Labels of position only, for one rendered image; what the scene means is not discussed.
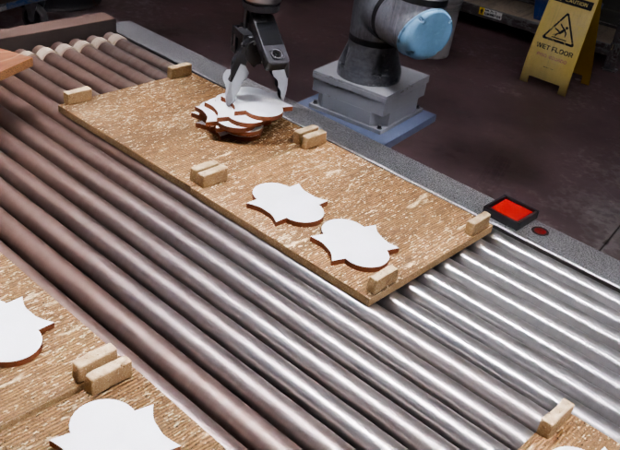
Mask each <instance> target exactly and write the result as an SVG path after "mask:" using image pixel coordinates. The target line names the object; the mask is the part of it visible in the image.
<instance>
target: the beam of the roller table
mask: <svg viewBox="0 0 620 450"><path fill-rule="evenodd" d="M116 34H119V35H121V36H123V37H125V38H127V40H128V41H131V42H132V43H134V44H135V45H137V46H139V47H141V48H143V49H145V50H147V51H149V52H151V53H154V54H156V55H158V56H159V57H161V58H163V59H165V60H167V61H168V62H170V63H172V64H174V65H178V64H181V63H186V62H188V63H190V64H191V65H192V73H194V74H196V75H198V76H200V77H203V78H205V79H206V80H208V81H210V82H212V83H214V84H216V85H218V86H220V87H222V88H224V89H226V86H225V83H224V81H223V74H224V72H225V71H226V70H227V69H228V68H226V67H224V66H222V65H219V64H217V63H215V62H213V61H211V60H209V59H208V58H206V57H204V56H202V55H200V54H198V53H195V52H193V51H191V50H189V49H187V48H185V47H183V46H181V45H179V44H177V43H175V42H173V41H170V40H168V39H166V38H164V37H162V36H161V35H159V34H157V33H155V32H153V31H151V30H148V29H146V28H144V27H142V26H140V25H138V24H137V23H135V22H132V21H130V20H128V21H123V22H117V23H116ZM241 87H252V88H258V89H263V90H264V91H266V92H275V91H273V90H271V89H268V88H266V87H264V86H262V85H260V84H258V83H256V82H255V81H253V80H251V79H249V78H247V79H246V80H244V81H243V83H242V84H241ZM283 102H285V103H287V104H289V105H291V106H292V111H288V112H283V114H282V117H281V118H283V119H285V120H287V121H289V122H291V123H293V124H296V125H298V126H300V127H302V128H304V127H307V126H309V125H311V124H314V125H316V126H318V130H320V129H323V130H324V131H326V132H327V141H328V142H330V143H332V144H334V145H336V146H338V147H340V148H343V149H345V150H347V151H349V152H351V153H352V154H354V155H356V156H357V157H359V158H361V159H363V160H366V161H368V162H370V163H372V164H374V165H375V166H377V167H379V168H381V169H383V170H385V171H387V172H390V173H392V174H394V175H396V176H398V177H399V178H401V179H403V180H405V181H407V182H408V183H410V184H413V185H415V186H417V187H419V188H421V189H423V190H424V191H426V192H428V193H430V194H432V195H435V196H437V197H439V198H441V199H443V200H445V201H447V202H448V203H450V204H452V205H454V206H456V207H458V208H460V209H462V210H464V211H466V212H468V213H470V214H472V215H473V216H475V217H476V216H477V215H479V214H481V213H482V212H483V207H484V206H485V205H487V204H489V203H490V202H492V201H494V199H493V198H491V197H489V196H487V195H484V194H482V193H480V192H478V191H476V190H474V189H472V188H470V187H469V186H467V185H465V184H462V183H460V182H458V181H456V180H454V179H452V178H450V177H448V176H446V175H445V174H442V173H440V172H437V171H435V170H433V169H431V168H429V167H427V166H425V165H423V164H421V163H420V162H418V161H416V160H413V159H411V158H409V157H407V156H405V155H403V154H401V153H399V152H397V151H396V150H394V149H391V148H388V147H386V146H384V145H382V144H380V143H378V142H376V141H374V140H373V139H371V138H369V137H367V136H364V135H362V134H360V133H358V132H356V131H354V130H352V129H350V128H349V127H347V126H345V125H343V124H339V123H337V122H335V121H333V120H331V119H329V118H327V117H326V116H324V115H322V114H320V113H318V112H315V111H313V110H311V109H309V108H307V107H305V106H303V105H302V104H300V103H298V102H296V101H293V100H291V99H289V98H286V97H285V98H284V101H283ZM489 223H490V224H492V225H493V228H494V229H496V230H498V231H501V232H502V233H504V234H505V235H507V236H509V237H511V238H513V239H515V240H517V241H519V242H521V243H524V244H526V245H528V246H529V247H531V248H533V249H535V250H536V251H538V252H540V253H542V254H544V255H547V256H549V257H551V258H553V259H554V260H556V261H558V262H560V263H562V264H564V265H566V266H568V267H570V268H572V269H574V270H576V271H577V272H579V273H581V274H583V275H585V276H587V277H589V278H592V279H594V280H596V281H598V282H600V283H601V284H602V285H604V286H606V287H608V288H610V289H612V290H615V291H617V292H619V293H620V261H619V260H617V259H615V258H613V257H611V256H609V255H607V254H605V253H603V252H601V251H598V250H596V249H594V248H592V247H590V246H588V245H586V244H585V243H582V242H580V241H578V240H576V239H574V238H572V237H570V236H568V235H566V234H564V233H562V232H561V231H558V230H556V229H554V228H552V227H550V226H548V225H545V224H543V223H541V222H540V221H538V220H534V221H532V222H531V223H529V224H528V225H526V226H524V227H523V228H521V229H519V230H518V231H515V230H513V229H511V228H509V227H508V226H506V225H504V224H502V223H500V222H498V221H496V220H494V219H491V218H490V220H489ZM532 227H542V228H545V229H547V230H548V231H549V234H548V235H547V236H540V235H537V234H535V233H534V232H532V230H531V228H532Z"/></svg>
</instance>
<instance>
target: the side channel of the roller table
mask: <svg viewBox="0 0 620 450"><path fill-rule="evenodd" d="M107 32H112V33H114V34H116V18H114V17H112V16H110V15H108V14H105V13H103V12H101V13H95V14H89V15H84V16H78V17H72V18H62V19H57V20H51V21H45V22H40V23H34V24H29V25H23V26H17V27H12V28H6V29H0V48H1V49H4V50H8V51H10V52H14V51H16V50H17V49H24V50H26V51H30V52H31V51H32V49H33V48H34V47H35V46H37V45H42V46H44V47H48V48H51V46H52V45H53V44H54V43H55V42H57V41H59V42H61V43H66V44H69V42H70V41H71V40H73V39H80V40H82V41H85V40H86V39H87V38H88V37H89V36H91V35H95V36H97V37H103V36H104V34H106V33H107Z"/></svg>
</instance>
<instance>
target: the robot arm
mask: <svg viewBox="0 0 620 450"><path fill-rule="evenodd" d="M242 2H243V8H244V22H241V23H240V24H239V25H232V39H231V51H232V52H233V53H234V56H233V58H232V62H231V69H227V70H226V71H225V72H224V74H223V81H224V83H225V86H226V92H225V100H226V105H227V106H228V107H229V106H230V105H231V104H232V103H234V102H235V98H236V94H237V93H238V92H239V90H240V87H241V84H242V83H243V81H244V80H246V79H247V77H248V75H249V72H248V70H247V68H246V63H247V61H248V62H249V63H250V64H251V66H252V67H255V66H256V65H259V64H263V66H264V68H265V70H267V71H269V72H270V74H271V75H272V76H274V78H275V86H276V87H277V89H278V96H279V98H280V99H281V100H282V101H284V98H285V95H286V90H287V86H288V77H289V61H290V59H289V56H288V54H287V51H286V48H285V46H284V43H283V40H282V37H281V36H280V31H279V28H278V25H277V23H276V20H275V18H274V16H273V15H270V14H274V13H277V12H279V11H280V2H281V0H242ZM447 3H448V0H354V1H353V8H352V20H351V26H350V34H349V39H348V41H347V43H346V46H345V48H344V50H343V52H342V54H341V56H340V59H339V61H338V65H337V73H338V75H339V76H340V77H342V78H343V79H345V80H347V81H350V82H351V83H355V84H358V85H363V86H367V87H389V86H393V85H395V84H397V83H399V80H400V75H401V66H400V59H399V52H400V53H402V54H404V55H407V56H409V57H410V58H413V59H416V60H423V59H427V58H430V57H432V56H434V55H436V54H437V52H440V51H441V50H442V49H443V48H444V47H445V46H446V44H447V42H448V41H449V39H450V36H451V33H452V30H453V23H452V20H451V17H450V15H449V14H448V12H447V11H446V10H447ZM239 27H242V28H239ZM233 34H234V35H235V43H234V46H233Z"/></svg>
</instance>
